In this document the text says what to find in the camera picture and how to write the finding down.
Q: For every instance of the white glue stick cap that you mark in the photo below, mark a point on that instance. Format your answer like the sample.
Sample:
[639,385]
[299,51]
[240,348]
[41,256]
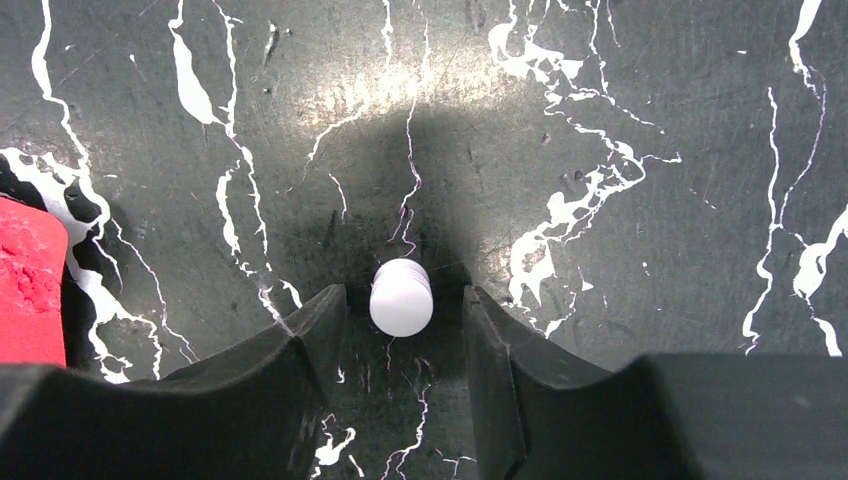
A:
[401,302]

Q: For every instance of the red envelope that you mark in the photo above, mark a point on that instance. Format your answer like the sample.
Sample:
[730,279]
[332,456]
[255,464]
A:
[33,252]

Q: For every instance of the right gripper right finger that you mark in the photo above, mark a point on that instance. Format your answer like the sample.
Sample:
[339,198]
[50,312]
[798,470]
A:
[540,412]

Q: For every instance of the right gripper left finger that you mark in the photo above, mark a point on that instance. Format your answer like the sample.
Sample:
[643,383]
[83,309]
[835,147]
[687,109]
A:
[251,411]

